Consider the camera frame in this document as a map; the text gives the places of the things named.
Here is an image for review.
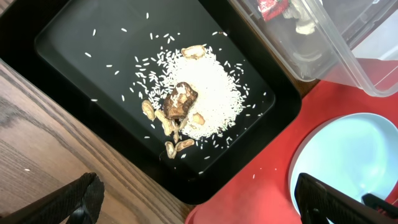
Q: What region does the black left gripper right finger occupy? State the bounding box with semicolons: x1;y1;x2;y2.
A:
294;173;397;224

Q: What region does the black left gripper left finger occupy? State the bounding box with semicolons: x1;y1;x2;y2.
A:
1;172;104;224

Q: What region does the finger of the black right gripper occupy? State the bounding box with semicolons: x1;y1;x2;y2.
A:
362;194;397;218

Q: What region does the light blue plate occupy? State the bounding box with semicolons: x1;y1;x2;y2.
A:
288;113;397;201

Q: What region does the red strawberry cake wrapper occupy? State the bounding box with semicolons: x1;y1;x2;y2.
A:
257;0;289;22

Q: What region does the red plastic tray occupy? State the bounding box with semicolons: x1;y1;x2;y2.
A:
185;81;397;223

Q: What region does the food scraps and rice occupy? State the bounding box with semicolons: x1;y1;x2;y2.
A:
83;12;268;175

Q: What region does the black plastic tray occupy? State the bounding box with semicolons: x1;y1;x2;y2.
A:
1;1;302;205

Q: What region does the clear plastic bin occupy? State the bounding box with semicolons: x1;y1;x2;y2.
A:
230;0;397;97

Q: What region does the white crumpled tissue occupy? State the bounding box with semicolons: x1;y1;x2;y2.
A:
282;0;315;35

